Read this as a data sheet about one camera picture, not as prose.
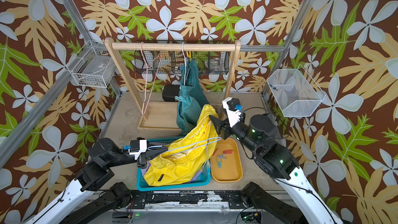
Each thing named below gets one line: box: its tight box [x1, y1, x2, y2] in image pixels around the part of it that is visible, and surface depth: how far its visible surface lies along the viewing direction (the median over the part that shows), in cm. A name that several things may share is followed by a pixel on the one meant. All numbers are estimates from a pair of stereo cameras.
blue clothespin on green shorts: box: [174, 95, 187, 103], surface depth 64 cm
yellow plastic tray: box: [210, 137, 244, 183], surface depth 87 cm
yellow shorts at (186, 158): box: [144, 104, 219, 187], surface depth 70 cm
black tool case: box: [161, 84, 180, 103], surface depth 117 cm
